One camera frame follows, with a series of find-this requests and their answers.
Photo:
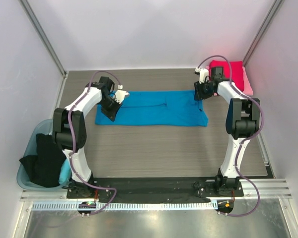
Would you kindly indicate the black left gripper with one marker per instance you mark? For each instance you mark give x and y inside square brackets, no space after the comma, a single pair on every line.
[111,114]

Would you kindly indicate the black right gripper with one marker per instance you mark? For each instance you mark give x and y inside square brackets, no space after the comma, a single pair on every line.
[198,91]

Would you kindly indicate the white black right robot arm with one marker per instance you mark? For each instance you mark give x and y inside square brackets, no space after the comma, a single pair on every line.
[242,122]

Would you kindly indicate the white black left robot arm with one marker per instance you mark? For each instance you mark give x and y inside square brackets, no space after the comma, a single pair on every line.
[70,133]

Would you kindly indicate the folded red t shirt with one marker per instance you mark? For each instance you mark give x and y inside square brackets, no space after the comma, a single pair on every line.
[237,71]

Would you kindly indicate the folded pink t shirt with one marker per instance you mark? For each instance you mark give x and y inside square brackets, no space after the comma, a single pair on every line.
[247,87]

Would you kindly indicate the teal plastic bin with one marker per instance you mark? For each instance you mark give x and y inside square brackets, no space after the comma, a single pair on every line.
[44,127]

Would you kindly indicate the light blue t shirt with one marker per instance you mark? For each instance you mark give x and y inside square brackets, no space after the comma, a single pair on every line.
[65,172]

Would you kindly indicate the black t shirt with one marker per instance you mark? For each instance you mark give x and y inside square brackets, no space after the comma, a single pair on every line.
[43,168]

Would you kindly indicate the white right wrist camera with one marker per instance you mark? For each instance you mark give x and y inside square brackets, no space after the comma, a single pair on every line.
[203,74]

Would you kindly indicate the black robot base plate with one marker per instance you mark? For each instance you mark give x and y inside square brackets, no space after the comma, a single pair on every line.
[146,190]

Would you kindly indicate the aluminium frame post right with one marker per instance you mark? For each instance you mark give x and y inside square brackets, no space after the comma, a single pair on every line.
[268,19]

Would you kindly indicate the aluminium frame post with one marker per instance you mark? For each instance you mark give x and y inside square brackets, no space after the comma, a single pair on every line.
[268,19]
[42,35]

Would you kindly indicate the aluminium frame post left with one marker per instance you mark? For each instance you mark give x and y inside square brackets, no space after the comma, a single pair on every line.
[42,35]

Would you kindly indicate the white slotted cable duct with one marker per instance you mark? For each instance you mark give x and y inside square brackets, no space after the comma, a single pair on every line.
[89,206]

